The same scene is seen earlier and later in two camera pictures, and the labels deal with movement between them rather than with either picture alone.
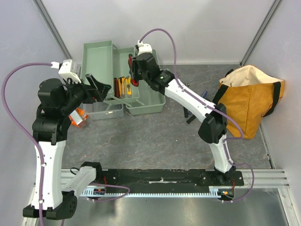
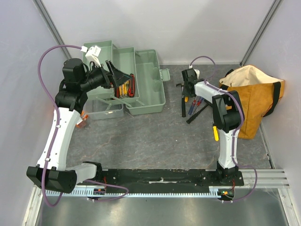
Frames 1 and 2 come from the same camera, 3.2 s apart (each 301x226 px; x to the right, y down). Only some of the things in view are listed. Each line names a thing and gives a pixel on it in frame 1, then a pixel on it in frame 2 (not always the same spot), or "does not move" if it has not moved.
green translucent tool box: (102, 60) does not move
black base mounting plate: (170, 178) does not move
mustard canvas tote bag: (249, 93) does not move
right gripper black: (134, 70) → (184, 88)
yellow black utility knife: (122, 84) does not move
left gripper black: (96, 92) → (119, 77)
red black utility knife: (135, 82) → (130, 91)
